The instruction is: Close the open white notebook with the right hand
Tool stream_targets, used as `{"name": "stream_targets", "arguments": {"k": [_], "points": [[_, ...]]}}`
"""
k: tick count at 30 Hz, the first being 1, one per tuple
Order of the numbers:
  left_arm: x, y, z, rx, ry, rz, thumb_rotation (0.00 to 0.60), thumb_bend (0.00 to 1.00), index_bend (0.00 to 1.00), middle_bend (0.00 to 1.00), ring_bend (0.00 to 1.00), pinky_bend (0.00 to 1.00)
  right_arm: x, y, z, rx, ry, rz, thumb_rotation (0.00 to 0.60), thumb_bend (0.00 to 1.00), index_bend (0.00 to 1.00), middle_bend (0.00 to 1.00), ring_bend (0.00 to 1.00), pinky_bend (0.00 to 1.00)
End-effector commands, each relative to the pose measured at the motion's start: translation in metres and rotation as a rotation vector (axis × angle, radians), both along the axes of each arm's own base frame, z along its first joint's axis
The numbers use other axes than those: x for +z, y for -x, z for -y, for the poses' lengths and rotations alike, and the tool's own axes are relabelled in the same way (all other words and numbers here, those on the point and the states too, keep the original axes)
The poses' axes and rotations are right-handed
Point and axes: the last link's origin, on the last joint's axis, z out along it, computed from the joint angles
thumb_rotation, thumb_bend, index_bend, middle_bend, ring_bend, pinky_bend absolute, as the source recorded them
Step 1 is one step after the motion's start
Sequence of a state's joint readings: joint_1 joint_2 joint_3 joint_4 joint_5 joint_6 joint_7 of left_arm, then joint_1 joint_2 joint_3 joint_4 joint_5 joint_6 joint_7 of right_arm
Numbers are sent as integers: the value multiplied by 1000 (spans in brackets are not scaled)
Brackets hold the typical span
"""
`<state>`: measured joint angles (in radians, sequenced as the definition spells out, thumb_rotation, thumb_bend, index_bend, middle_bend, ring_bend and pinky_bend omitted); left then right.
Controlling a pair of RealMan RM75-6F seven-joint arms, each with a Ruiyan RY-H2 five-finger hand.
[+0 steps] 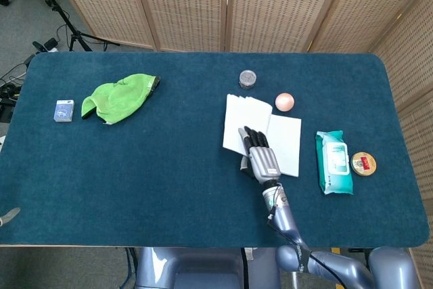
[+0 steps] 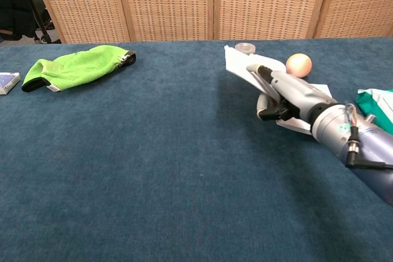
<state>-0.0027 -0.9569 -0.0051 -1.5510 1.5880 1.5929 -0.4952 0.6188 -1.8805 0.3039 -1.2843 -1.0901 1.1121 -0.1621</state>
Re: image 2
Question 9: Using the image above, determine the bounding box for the green microfibre cloth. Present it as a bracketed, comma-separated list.
[21, 45, 138, 93]

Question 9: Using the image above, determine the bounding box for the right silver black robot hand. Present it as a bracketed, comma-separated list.
[246, 64, 338, 122]

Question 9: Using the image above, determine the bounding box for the blue table mat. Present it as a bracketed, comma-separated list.
[0, 37, 393, 262]

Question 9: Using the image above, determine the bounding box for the pink ball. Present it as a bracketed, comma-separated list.
[285, 53, 313, 79]

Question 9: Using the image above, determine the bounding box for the blue playing card box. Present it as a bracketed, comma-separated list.
[0, 72, 21, 96]

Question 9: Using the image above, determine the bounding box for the teal wet wipes pack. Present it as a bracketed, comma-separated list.
[355, 88, 393, 136]

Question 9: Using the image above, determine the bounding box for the black tripod stand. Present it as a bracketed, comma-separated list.
[17, 0, 62, 44]

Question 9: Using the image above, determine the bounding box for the white notebook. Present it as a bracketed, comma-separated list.
[224, 45, 333, 136]

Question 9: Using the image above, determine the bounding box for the woven wooden folding screen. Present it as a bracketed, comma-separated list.
[29, 0, 393, 44]

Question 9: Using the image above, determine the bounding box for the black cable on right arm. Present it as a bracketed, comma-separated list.
[344, 125, 393, 171]

